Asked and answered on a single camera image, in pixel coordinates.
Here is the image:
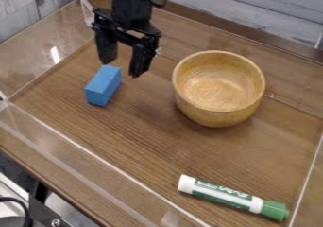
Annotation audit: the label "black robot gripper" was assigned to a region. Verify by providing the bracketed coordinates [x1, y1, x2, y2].
[92, 0, 162, 78]

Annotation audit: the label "blue rectangular block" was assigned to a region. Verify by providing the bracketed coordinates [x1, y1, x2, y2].
[84, 65, 122, 106]

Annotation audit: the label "brown wooden bowl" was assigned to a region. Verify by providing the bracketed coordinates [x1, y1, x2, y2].
[172, 50, 266, 128]

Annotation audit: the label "clear acrylic tray walls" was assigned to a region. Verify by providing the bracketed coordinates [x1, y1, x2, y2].
[0, 3, 323, 227]

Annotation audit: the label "green white dry-erase marker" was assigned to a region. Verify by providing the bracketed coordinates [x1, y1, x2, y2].
[178, 174, 289, 221]

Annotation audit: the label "black cable under table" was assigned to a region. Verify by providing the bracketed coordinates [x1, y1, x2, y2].
[0, 196, 34, 220]

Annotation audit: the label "black metal table bracket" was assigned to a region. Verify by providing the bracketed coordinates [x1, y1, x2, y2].
[30, 182, 63, 227]

